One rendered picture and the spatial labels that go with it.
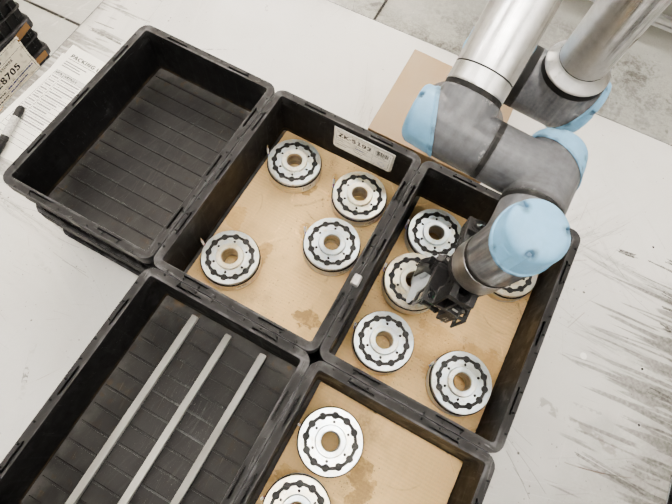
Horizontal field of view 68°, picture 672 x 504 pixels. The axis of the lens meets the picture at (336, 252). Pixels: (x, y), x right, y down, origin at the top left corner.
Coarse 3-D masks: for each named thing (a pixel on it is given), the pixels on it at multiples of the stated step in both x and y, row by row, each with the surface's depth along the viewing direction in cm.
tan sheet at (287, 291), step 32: (256, 192) 94; (320, 192) 95; (224, 224) 92; (256, 224) 92; (288, 224) 92; (288, 256) 90; (256, 288) 87; (288, 288) 88; (320, 288) 88; (288, 320) 86; (320, 320) 86
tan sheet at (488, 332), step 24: (456, 216) 95; (360, 312) 87; (432, 312) 88; (480, 312) 88; (504, 312) 88; (384, 336) 86; (432, 336) 86; (456, 336) 86; (480, 336) 87; (504, 336) 87; (432, 360) 85; (408, 384) 83; (456, 384) 83; (432, 408) 82
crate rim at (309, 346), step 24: (288, 96) 91; (264, 120) 89; (336, 120) 89; (240, 144) 86; (384, 144) 88; (192, 216) 81; (384, 216) 83; (168, 240) 79; (168, 264) 78; (360, 264) 80; (240, 312) 76; (336, 312) 76; (288, 336) 75
